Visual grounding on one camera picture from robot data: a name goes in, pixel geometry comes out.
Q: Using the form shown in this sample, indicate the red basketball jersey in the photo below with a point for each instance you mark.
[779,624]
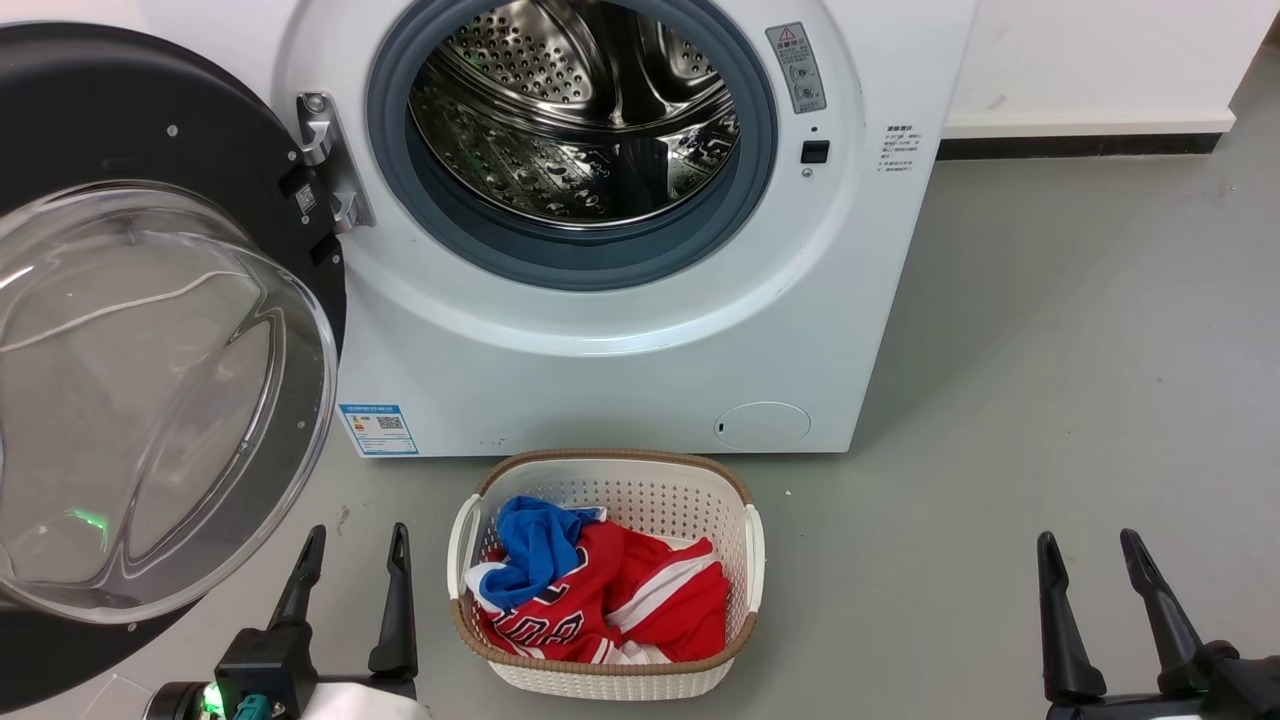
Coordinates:
[670,600]

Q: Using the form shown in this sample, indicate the black round glass washer door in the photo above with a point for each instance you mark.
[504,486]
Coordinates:
[120,110]

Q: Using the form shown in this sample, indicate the small black text sticker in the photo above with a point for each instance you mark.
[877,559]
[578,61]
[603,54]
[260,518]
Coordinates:
[900,150]

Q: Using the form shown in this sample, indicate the silver metal door hinge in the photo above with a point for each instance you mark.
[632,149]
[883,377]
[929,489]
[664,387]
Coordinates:
[318,130]

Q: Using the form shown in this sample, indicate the blue garment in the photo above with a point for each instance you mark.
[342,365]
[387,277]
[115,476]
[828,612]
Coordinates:
[540,550]

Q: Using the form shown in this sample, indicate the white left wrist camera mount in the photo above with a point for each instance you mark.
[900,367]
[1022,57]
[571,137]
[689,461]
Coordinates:
[360,705]

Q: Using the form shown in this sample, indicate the blue energy label sticker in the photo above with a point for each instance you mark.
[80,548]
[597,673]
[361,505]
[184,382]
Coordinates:
[378,430]

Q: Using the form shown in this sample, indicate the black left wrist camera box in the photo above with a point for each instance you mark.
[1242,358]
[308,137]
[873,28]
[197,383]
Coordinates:
[265,660]

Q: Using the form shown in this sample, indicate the white plastic laundry basket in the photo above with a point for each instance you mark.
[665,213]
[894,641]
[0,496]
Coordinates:
[640,490]

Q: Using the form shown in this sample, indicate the white front-load washing machine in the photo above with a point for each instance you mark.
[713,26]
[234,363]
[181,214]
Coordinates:
[600,380]

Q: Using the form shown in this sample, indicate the grey warning sticker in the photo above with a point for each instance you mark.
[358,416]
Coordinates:
[796,68]

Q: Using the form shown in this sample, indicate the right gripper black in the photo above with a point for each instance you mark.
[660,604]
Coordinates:
[1240,695]

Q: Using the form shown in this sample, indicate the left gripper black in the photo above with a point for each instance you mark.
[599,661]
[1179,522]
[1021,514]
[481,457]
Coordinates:
[180,703]

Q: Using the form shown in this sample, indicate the round white filter cover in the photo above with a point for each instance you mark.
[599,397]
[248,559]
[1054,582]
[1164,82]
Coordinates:
[762,426]

